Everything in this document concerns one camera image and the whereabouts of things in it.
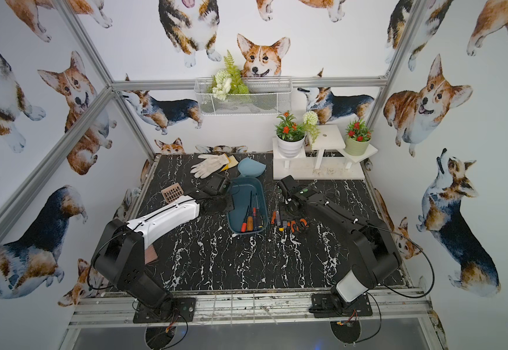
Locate teal storage box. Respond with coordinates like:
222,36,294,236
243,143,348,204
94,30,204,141
227,177,268,235

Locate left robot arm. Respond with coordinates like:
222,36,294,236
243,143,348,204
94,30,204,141
91,174,233,321

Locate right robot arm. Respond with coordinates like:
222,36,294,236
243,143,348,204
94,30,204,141
277,176,402,311

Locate white wire wall basket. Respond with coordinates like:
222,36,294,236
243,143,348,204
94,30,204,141
194,77,293,115

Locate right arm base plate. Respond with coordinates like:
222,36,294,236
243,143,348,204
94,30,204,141
309,293,373,318

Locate white potted red flowers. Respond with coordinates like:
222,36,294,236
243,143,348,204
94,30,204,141
276,111,320,158

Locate yellow cloth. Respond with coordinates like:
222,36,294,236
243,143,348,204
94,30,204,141
220,155,239,172

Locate white work glove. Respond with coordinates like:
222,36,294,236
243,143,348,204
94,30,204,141
191,154,229,179

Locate blue plastic dustpan scoop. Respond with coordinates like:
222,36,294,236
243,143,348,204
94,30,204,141
238,157,266,177

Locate brown slotted scoop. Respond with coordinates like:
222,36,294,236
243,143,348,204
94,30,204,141
161,183,184,204

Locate green white artificial plant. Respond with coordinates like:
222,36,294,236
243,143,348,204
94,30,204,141
207,51,249,102

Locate white stepped stand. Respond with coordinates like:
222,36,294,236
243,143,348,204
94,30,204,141
273,125,378,180

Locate green potted red flowers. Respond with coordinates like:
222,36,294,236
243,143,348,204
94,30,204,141
345,121,373,156

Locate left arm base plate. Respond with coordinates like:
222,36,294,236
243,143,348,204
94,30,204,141
132,297,197,324

